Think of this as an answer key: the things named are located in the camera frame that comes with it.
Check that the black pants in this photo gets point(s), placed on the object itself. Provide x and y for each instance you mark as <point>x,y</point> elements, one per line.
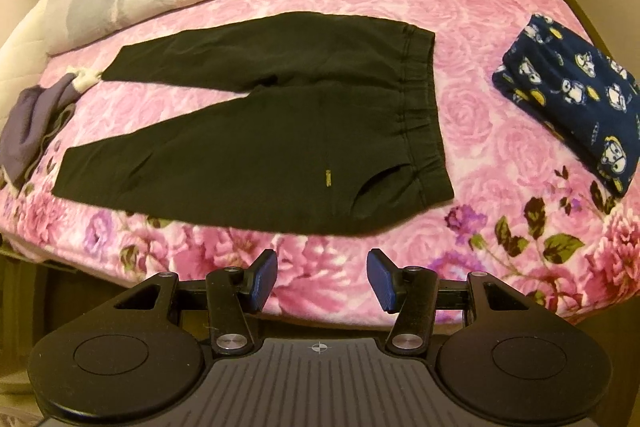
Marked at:
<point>280,132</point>

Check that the blue printed pyjama garment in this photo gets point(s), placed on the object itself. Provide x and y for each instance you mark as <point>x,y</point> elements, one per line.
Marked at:
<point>575,97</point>

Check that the pink floral blanket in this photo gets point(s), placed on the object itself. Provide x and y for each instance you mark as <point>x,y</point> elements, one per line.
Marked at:
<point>480,117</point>

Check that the cream garment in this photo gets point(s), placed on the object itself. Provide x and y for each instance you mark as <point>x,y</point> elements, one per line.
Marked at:
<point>87,78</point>

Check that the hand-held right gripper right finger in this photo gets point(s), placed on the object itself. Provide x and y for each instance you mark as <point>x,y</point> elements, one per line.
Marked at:
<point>380,281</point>

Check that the cream padded headboard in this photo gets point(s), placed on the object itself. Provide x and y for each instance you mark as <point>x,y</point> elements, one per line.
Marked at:
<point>20,37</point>

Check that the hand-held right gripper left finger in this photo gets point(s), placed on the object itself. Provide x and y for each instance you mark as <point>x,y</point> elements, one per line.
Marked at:
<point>264,281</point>

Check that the purple garment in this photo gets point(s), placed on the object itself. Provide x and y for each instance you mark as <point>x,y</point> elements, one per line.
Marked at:
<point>35,122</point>

